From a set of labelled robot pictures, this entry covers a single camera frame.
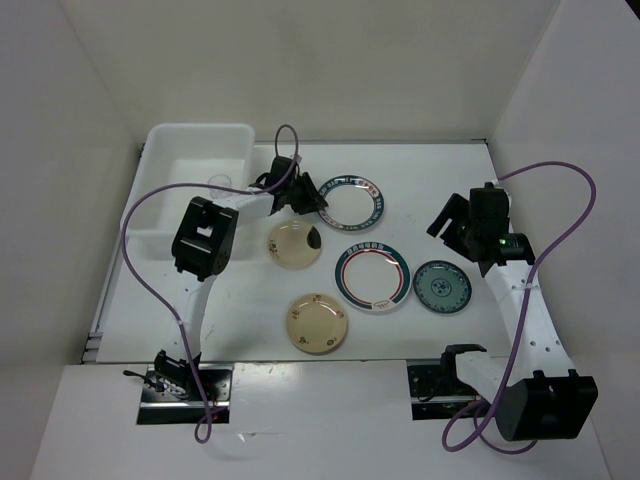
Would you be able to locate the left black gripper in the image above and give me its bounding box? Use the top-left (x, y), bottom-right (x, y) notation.
top-left (283, 172), bottom-right (328, 216)

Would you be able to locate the clear glass cup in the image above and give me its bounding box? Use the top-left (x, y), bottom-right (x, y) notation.
top-left (208, 174), bottom-right (233, 199)

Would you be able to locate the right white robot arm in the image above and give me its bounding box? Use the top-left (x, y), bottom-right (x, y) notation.
top-left (427, 183), bottom-right (598, 442)

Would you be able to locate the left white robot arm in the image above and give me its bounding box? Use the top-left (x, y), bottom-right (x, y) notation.
top-left (154, 156), bottom-right (328, 400)

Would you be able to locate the white plastic bin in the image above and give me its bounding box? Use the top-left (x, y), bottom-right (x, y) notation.
top-left (126, 123), bottom-right (255, 261)

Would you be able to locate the white plate dark green rim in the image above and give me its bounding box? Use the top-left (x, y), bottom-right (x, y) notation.
top-left (318, 175), bottom-right (385, 234)

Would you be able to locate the beige plate with black patch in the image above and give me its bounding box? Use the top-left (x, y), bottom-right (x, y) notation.
top-left (266, 220), bottom-right (322, 270)

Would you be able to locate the teal patterned small plate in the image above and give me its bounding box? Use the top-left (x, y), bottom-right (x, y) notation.
top-left (413, 260), bottom-right (472, 315)

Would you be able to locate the white plate red green rim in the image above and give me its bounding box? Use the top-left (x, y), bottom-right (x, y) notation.
top-left (334, 242), bottom-right (412, 313)

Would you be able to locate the beige plate with red marks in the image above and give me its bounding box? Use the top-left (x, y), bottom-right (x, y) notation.
top-left (285, 293), bottom-right (349, 356)

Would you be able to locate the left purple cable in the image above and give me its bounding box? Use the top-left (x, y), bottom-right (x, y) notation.
top-left (121, 124), bottom-right (301, 445)

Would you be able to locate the purple cable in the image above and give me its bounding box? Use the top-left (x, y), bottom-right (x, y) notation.
top-left (121, 124), bottom-right (301, 445)
top-left (442, 160), bottom-right (599, 454)

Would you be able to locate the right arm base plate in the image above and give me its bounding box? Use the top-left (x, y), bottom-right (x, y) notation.
top-left (406, 360), bottom-right (480, 421)

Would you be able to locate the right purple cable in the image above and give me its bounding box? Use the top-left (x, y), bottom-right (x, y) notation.
top-left (442, 160), bottom-right (599, 454)

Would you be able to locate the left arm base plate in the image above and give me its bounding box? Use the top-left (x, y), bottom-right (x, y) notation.
top-left (136, 364), bottom-right (234, 425)

